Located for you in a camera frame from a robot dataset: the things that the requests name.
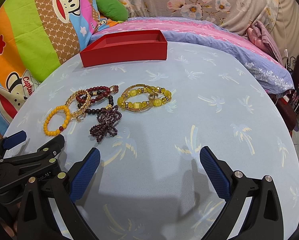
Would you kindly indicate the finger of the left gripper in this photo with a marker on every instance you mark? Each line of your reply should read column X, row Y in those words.
column 14, row 140
column 49, row 150

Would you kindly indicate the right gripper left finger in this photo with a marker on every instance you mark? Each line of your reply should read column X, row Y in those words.
column 36, row 218

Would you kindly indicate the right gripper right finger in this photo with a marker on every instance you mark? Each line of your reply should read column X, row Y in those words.
column 264, row 218

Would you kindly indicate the purple garnet bead strand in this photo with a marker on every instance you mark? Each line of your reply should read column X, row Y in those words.
column 107, row 118

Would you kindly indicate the thin gold bangle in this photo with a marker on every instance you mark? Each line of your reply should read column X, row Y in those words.
column 133, row 91

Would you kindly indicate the gold hoop earring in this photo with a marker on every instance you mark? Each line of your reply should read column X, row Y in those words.
column 153, row 96

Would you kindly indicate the red jewelry tray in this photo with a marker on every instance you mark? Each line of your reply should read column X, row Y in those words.
column 140, row 45

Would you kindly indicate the colourful monkey cartoon quilt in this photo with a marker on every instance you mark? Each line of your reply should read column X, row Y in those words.
column 36, row 37

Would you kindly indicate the green cushion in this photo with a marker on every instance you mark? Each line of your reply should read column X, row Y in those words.
column 112, row 9

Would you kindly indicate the pink and blue pillow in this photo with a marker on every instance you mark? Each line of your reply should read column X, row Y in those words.
column 271, row 75

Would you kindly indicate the pink folded cloth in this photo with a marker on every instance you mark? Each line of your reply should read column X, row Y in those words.
column 261, row 38

